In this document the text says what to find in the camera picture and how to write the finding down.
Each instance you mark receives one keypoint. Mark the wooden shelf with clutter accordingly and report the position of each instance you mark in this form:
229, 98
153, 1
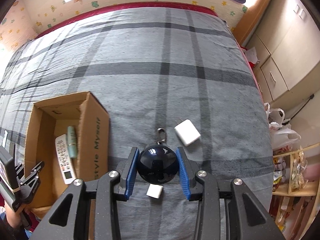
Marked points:
295, 198

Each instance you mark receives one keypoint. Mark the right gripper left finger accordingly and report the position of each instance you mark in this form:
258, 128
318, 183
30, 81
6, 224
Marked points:
68, 217

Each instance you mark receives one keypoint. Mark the brown cardboard box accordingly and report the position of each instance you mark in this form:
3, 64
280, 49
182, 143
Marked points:
49, 119

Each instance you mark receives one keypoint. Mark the grey plaid bed blanket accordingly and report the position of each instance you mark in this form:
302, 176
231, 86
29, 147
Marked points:
150, 68

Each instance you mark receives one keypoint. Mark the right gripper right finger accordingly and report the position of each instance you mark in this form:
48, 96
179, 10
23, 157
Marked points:
246, 217

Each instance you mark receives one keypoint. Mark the white air conditioner remote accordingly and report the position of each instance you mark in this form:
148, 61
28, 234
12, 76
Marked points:
64, 160

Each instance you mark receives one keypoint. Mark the large white charger plug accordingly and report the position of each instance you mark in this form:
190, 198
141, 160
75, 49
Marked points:
187, 132

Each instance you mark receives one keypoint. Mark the small white charger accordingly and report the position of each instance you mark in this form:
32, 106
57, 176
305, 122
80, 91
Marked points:
154, 191

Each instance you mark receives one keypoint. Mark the light teal tube bottle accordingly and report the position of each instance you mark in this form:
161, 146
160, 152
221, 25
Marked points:
72, 142

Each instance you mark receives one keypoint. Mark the white plastic bag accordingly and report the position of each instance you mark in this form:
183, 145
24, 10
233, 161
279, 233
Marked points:
283, 137

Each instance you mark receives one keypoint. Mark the beige wardrobe cabinet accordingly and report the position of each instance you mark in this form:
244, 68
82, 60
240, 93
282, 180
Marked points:
287, 45

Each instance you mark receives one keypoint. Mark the dark round glossy jar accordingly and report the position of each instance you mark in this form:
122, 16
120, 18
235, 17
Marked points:
157, 164

